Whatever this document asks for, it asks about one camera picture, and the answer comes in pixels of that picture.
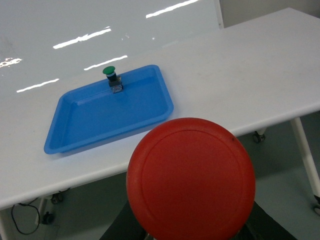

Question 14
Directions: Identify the red mushroom push button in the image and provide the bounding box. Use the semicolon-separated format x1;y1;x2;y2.
126;118;256;240

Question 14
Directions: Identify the black floor cable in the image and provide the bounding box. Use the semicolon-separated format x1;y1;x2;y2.
10;197;51;235

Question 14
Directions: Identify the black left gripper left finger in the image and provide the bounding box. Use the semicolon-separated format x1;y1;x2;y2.
100;201;146;240

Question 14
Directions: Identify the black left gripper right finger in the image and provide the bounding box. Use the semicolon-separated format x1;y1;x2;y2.
243;202;296;240

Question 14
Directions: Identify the blue plastic tray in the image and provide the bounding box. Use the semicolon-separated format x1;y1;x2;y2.
44;65;174;155

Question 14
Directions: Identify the green mushroom push button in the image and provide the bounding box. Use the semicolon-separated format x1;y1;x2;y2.
102;65;124;94

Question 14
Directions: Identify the table caster wheel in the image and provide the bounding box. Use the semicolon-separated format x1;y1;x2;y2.
38;188;70;225
252;127;267;144

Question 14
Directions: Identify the white table leg right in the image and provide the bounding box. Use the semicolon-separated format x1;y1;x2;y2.
289;117;320;216

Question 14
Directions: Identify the white glossy backboard panel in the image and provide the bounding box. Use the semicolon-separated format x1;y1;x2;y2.
0;0;224;98

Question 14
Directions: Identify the left table caster wheel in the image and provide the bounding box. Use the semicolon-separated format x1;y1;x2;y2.
38;188;70;225

